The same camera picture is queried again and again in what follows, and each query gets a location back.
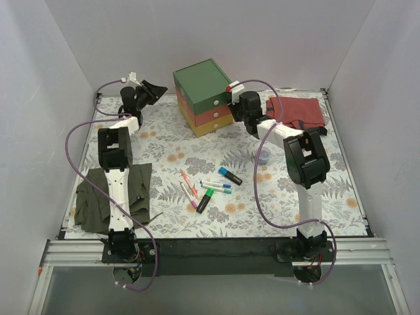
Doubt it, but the pink drawer box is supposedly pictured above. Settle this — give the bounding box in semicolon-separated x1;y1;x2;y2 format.
175;87;234;128

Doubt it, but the yellow bottom drawer box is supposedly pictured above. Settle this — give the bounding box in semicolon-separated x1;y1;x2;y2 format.
177;100;230;137

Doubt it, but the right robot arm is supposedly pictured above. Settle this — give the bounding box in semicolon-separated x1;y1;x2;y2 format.
228;91;330;261

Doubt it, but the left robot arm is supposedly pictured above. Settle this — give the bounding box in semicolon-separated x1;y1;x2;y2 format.
98;79;168;263

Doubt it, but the red folded cloth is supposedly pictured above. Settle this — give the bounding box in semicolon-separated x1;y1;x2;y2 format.
266;96;327;136

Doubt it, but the blue cap black highlighter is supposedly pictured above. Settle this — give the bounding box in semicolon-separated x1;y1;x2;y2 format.
218;167;243;186

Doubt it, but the white blue marker pen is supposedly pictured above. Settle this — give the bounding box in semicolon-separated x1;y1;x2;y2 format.
200;180;231;189

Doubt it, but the white teal marker pen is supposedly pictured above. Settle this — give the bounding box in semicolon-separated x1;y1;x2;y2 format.
201;184;232;194

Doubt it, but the orange pink marker pen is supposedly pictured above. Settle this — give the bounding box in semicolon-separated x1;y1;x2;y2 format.
180;169;199;198

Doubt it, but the green cap black highlighter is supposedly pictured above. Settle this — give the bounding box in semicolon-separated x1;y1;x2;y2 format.
196;188;214;213

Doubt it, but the white magenta marker pen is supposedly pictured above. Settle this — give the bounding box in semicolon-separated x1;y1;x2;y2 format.
180;182;198;209

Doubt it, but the olive green folded cloth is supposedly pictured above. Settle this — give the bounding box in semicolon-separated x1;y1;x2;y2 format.
74;163;152;234

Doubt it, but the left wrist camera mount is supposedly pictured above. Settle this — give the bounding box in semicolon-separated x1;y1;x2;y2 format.
120;72;142;88

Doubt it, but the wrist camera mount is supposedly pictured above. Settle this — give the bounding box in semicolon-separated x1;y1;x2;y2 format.
226;81;245;104
120;72;142;88

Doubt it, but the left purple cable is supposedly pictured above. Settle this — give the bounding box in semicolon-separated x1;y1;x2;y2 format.
65;77;161;293

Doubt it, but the purple cable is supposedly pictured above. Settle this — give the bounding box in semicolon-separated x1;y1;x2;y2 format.
236;79;337;289
65;77;161;293

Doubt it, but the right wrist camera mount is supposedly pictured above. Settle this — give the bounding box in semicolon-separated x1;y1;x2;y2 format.
226;81;245;104

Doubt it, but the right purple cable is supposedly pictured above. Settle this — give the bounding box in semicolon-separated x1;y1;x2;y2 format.
236;79;337;289

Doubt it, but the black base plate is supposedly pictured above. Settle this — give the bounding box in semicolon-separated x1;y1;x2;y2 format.
101;238;339;278

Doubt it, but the aluminium frame rail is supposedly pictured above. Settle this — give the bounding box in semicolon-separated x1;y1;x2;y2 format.
29;238;410;314

